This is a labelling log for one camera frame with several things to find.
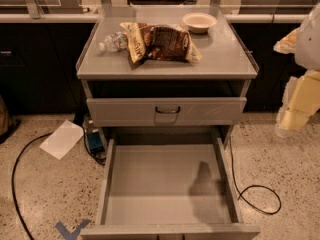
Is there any dark counter with rail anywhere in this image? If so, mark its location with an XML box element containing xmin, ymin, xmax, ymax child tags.
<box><xmin>0</xmin><ymin>22</ymin><xmax>305</xmax><ymax>114</ymax></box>

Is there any black floor cable left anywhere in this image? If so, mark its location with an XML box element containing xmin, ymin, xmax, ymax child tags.
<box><xmin>11</xmin><ymin>132</ymin><xmax>54</xmax><ymax>240</ymax></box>

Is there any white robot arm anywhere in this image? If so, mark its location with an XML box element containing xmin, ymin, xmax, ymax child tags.
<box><xmin>274</xmin><ymin>4</ymin><xmax>320</xmax><ymax>138</ymax></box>

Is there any grey top drawer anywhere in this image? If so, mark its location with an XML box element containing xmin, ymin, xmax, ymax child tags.
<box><xmin>87</xmin><ymin>97</ymin><xmax>246</xmax><ymax>127</ymax></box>

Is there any white paper sheet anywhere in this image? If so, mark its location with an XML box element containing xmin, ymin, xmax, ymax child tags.
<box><xmin>40</xmin><ymin>120</ymin><xmax>83</xmax><ymax>160</ymax></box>

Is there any black floor cable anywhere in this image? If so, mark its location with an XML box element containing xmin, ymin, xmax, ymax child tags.
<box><xmin>228</xmin><ymin>136</ymin><xmax>283</xmax><ymax>216</ymax></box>
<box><xmin>11</xmin><ymin>132</ymin><xmax>54</xmax><ymax>240</ymax></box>

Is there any white paper bowl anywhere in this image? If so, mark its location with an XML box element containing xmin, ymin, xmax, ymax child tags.
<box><xmin>182</xmin><ymin>13</ymin><xmax>217</xmax><ymax>34</ymax></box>

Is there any brown chip bag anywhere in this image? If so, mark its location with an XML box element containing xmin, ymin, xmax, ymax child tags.
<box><xmin>120</xmin><ymin>22</ymin><xmax>202</xmax><ymax>63</ymax></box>

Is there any blue power box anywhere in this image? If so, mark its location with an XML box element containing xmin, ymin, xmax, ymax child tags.
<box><xmin>87</xmin><ymin>132</ymin><xmax>104</xmax><ymax>153</ymax></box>

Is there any grey drawer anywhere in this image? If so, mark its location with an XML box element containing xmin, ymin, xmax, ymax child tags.
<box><xmin>87</xmin><ymin>97</ymin><xmax>246</xmax><ymax>127</ymax></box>
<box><xmin>80</xmin><ymin>139</ymin><xmax>260</xmax><ymax>240</ymax></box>

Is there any black floor cable right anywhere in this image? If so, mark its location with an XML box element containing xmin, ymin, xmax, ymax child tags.
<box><xmin>228</xmin><ymin>136</ymin><xmax>283</xmax><ymax>216</ymax></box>

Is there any blue tape floor marker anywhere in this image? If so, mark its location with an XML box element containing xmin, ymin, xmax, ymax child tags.
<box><xmin>54</xmin><ymin>218</ymin><xmax>92</xmax><ymax>240</ymax></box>

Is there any clear plastic water bottle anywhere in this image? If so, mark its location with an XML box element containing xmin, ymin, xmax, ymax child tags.
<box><xmin>98</xmin><ymin>32</ymin><xmax>128</xmax><ymax>53</ymax></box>

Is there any grey drawer cabinet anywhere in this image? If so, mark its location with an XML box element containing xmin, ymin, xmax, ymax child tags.
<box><xmin>77</xmin><ymin>6</ymin><xmax>257</xmax><ymax>152</ymax></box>

